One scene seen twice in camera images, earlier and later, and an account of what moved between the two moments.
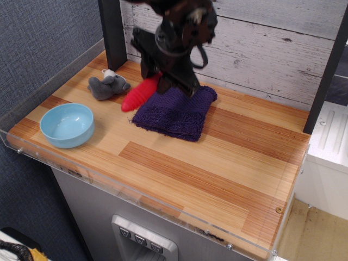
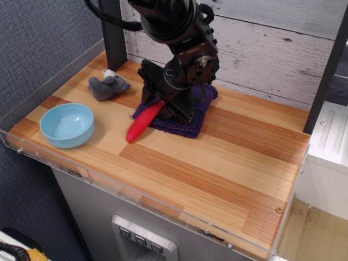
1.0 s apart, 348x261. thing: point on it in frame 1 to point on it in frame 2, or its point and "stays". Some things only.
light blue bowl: [67, 125] stays
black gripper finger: [165, 84] to [167, 113]
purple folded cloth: [174, 112] stays
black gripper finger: [147, 70] to [149, 94]
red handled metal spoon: [140, 92] to [143, 120]
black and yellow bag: [16, 246] stays
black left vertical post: [112, 22] stays
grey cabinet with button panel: [115, 228] stays
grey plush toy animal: [111, 85] stays
